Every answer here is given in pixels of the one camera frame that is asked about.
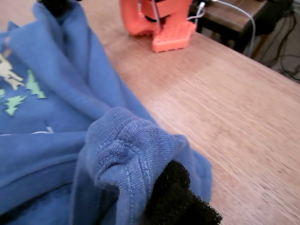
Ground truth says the dark side table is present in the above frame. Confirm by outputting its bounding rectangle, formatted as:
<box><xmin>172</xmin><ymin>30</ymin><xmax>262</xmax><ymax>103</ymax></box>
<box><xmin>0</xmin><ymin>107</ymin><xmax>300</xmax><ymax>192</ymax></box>
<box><xmin>187</xmin><ymin>0</ymin><xmax>293</xmax><ymax>53</ymax></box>

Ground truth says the white charging cable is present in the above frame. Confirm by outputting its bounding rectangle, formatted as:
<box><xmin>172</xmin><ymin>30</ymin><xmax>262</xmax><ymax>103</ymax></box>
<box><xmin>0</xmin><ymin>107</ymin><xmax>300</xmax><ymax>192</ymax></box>
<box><xmin>187</xmin><ymin>0</ymin><xmax>256</xmax><ymax>58</ymax></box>

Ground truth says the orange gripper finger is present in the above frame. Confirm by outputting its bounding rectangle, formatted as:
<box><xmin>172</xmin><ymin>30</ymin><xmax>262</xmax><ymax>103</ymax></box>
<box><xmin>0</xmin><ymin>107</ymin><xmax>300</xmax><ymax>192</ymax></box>
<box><xmin>37</xmin><ymin>0</ymin><xmax>82</xmax><ymax>16</ymax></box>

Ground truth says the blue printed T-shirt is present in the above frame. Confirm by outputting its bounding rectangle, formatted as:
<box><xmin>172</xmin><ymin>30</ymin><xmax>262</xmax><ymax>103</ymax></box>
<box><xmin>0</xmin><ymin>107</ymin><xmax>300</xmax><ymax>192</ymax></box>
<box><xmin>0</xmin><ymin>0</ymin><xmax>214</xmax><ymax>225</ymax></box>

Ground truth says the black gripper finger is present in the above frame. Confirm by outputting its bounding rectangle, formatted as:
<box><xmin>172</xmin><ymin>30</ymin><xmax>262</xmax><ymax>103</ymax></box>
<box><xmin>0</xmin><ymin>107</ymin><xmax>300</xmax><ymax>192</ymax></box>
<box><xmin>142</xmin><ymin>160</ymin><xmax>223</xmax><ymax>225</ymax></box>

